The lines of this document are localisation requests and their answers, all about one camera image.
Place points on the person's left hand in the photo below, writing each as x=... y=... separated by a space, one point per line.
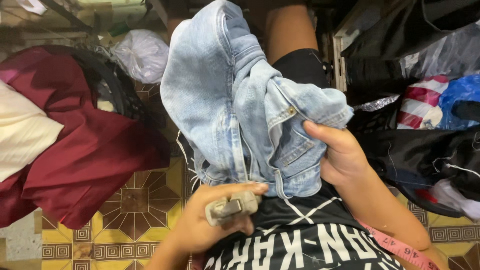
x=195 y=221

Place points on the person's right hand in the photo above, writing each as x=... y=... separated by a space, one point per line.
x=343 y=157

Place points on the grey thread cutter tool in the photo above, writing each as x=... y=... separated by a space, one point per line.
x=228 y=208

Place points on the light blue denim jeans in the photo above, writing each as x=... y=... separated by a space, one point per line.
x=210 y=93

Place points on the black fabric pile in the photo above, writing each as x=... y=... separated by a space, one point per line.
x=412 y=157

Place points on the red white striped bag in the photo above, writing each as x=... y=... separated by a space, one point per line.
x=420 y=105

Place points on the black printed shirt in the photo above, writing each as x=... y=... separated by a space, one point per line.
x=300 y=240

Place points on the black shorts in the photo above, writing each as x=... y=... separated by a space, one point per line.
x=303 y=67

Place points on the pink measuring tape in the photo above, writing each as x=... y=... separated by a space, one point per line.
x=397 y=247

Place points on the maroon cloth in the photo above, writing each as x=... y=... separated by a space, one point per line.
x=97 y=157

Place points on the blue plastic bag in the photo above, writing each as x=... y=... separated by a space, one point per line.
x=459 y=97

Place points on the person's leg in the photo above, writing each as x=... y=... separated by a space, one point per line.
x=290 y=30

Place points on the black bag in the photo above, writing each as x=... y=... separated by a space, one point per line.
x=393 y=26

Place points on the clear plastic bag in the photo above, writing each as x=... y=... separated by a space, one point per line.
x=446 y=52

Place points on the white plastic bag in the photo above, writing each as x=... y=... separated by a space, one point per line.
x=142 y=56

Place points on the cream cloth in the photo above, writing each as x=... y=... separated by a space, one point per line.
x=22 y=131

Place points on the white wooden frame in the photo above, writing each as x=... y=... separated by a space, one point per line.
x=339 y=52

